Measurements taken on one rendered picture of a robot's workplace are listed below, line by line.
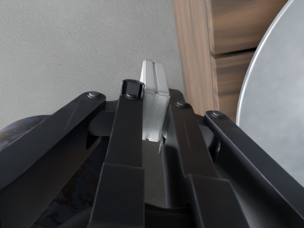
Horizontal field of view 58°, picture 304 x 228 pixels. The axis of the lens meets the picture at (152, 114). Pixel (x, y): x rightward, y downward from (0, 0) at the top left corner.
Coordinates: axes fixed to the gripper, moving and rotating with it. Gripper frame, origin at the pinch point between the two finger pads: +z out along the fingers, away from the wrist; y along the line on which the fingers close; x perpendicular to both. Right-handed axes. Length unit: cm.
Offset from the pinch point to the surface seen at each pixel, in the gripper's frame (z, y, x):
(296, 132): 3.6, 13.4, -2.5
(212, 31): 5.5, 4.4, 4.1
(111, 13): 40.4, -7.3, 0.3
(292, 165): 3.6, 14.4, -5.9
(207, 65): 8.7, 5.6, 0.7
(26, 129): 33.2, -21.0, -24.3
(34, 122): 36.4, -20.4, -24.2
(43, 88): 40.4, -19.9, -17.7
